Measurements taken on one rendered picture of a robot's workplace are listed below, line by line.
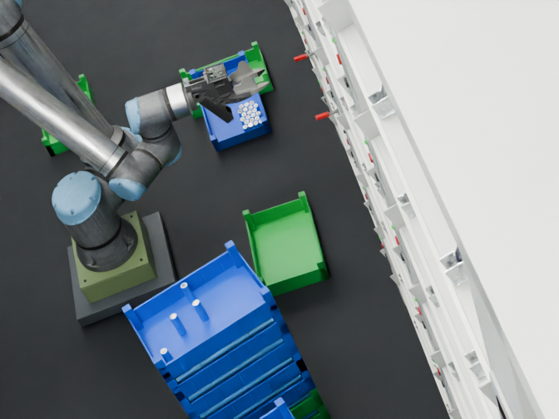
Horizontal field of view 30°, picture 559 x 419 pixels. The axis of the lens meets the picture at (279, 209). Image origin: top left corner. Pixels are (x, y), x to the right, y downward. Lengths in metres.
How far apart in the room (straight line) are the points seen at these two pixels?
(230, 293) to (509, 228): 1.75
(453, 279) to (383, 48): 0.26
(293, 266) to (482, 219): 2.36
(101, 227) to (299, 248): 0.59
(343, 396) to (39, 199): 1.44
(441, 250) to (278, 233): 2.15
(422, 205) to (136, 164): 1.73
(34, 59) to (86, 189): 0.39
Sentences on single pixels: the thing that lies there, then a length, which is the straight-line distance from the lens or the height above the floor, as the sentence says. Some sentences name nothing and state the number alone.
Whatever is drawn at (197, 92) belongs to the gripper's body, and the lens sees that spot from 2.75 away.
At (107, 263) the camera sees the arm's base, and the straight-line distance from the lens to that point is 3.13.
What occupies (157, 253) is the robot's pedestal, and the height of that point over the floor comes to 0.06.
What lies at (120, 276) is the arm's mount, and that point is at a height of 0.12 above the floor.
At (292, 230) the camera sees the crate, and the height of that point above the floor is 0.00.
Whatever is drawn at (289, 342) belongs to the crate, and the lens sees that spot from 2.47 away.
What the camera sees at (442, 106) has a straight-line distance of 0.84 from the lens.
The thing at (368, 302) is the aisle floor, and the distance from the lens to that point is 2.95.
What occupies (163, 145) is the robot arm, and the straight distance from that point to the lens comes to 2.81.
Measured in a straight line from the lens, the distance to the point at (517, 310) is 0.70.
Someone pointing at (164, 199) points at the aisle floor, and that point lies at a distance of 3.48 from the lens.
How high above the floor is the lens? 2.29
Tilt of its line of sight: 45 degrees down
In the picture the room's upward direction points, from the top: 23 degrees counter-clockwise
